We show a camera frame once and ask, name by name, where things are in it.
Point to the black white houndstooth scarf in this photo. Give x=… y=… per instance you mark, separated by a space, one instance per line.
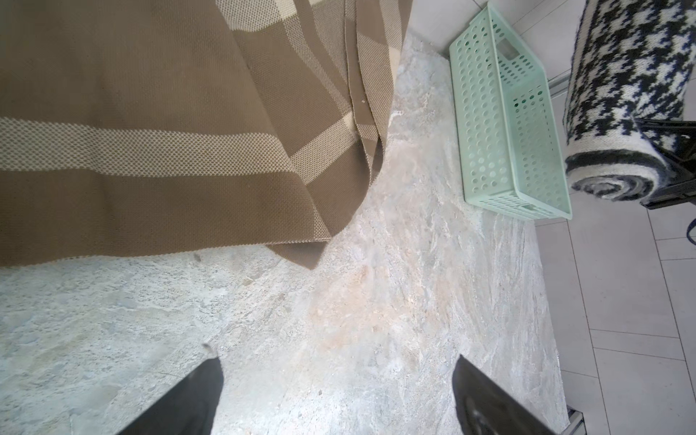
x=632 y=61

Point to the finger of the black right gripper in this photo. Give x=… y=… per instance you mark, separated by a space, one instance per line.
x=680 y=187

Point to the brown beige plaid blanket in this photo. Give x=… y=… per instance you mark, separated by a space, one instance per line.
x=143 y=128

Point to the mint green plastic basket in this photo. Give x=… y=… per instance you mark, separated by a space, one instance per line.
x=510 y=156

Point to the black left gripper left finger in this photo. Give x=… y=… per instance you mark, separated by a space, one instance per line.
x=189 y=407

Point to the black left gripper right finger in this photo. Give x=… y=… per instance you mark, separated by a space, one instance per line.
x=482 y=407

